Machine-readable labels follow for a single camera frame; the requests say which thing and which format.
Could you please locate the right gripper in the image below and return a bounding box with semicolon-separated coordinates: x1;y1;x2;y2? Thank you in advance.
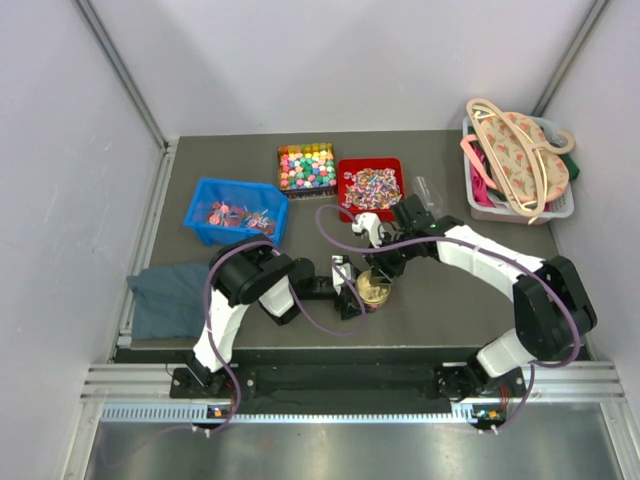
363;231;417;286

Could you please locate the clear glass jar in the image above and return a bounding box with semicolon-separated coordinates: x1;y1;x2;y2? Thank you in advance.
361;296;389;312

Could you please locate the round cream jar lid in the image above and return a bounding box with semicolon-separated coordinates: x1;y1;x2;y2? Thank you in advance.
356;270;391;298

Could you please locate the clear plastic scoop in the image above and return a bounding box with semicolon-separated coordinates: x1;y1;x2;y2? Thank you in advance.
412;176;444;218

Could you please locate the blue plastic candy bin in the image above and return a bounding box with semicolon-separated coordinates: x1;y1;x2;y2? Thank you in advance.
183;178;289;246

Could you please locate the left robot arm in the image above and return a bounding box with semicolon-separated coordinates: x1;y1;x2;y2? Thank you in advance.
187;234;368;397

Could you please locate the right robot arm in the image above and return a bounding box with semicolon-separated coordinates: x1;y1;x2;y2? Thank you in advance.
352;195;597;398

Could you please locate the red tray of swirl lollipops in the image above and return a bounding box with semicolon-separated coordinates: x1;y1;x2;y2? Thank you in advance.
337;157;405;222

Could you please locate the folded dark blue cloth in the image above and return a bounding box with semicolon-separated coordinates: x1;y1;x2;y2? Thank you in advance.
127;263;209;341

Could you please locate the white basket of clothes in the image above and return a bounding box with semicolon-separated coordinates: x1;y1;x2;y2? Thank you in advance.
460;112;580;225

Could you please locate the beige clothes hanger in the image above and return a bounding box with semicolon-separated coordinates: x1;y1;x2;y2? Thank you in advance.
461;98;575;225

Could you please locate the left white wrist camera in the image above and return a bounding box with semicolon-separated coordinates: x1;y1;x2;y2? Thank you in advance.
331;255;357;295

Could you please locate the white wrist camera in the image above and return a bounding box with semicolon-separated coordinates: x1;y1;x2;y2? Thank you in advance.
331;255;357;295
351;212;386;248

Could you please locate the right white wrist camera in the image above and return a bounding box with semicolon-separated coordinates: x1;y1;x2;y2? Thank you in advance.
351;212;386;248

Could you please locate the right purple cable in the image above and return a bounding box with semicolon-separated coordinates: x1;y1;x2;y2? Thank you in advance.
315;203;584;434

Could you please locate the purple cable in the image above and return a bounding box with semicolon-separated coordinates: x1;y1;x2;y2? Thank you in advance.
202;237;369;436
315;203;584;434

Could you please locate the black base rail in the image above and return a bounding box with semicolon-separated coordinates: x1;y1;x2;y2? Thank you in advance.
170;347;525;415

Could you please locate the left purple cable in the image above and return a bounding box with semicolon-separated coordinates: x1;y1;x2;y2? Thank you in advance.
202;237;369;436

